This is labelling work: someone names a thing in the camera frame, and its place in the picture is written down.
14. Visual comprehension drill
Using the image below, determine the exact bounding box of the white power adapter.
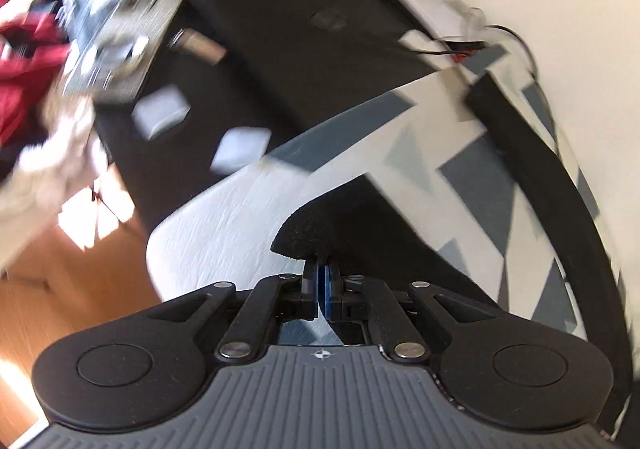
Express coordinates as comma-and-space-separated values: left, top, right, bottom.
397, 29, 442, 53

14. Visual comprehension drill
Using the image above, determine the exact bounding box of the black looped cable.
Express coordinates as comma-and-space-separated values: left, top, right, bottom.
440, 23, 540, 80

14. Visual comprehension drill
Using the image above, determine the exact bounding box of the black desk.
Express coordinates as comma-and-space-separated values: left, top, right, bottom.
95, 0, 451, 235

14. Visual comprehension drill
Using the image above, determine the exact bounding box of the red cloth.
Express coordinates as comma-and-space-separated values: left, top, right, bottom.
0, 0, 73, 145

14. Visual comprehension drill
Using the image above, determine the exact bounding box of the black garment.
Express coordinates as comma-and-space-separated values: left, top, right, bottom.
270, 74, 632, 435

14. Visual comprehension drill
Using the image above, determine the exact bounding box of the white paper note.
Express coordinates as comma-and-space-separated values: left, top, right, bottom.
131, 84, 192, 140
210, 126, 273, 175

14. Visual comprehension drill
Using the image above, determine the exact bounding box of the white paper note left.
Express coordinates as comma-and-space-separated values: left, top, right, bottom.
131, 84, 192, 140

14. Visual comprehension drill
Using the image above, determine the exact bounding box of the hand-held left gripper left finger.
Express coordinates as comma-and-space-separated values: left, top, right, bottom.
148, 261, 321, 362

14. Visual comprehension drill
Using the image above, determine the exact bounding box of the geometric patterned bed sheet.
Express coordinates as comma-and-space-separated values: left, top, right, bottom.
147, 42, 626, 425

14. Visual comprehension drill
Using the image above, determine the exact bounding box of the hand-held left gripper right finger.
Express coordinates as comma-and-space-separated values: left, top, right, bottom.
324, 261, 496, 362

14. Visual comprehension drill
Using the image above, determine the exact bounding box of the grey flat device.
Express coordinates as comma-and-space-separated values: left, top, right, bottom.
62, 0, 183, 105

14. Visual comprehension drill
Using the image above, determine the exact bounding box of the white paper note right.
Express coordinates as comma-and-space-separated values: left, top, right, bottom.
210, 126, 273, 175

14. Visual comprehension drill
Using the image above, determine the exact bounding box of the white crumpled cloth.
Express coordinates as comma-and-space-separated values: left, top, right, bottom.
0, 94, 108, 270

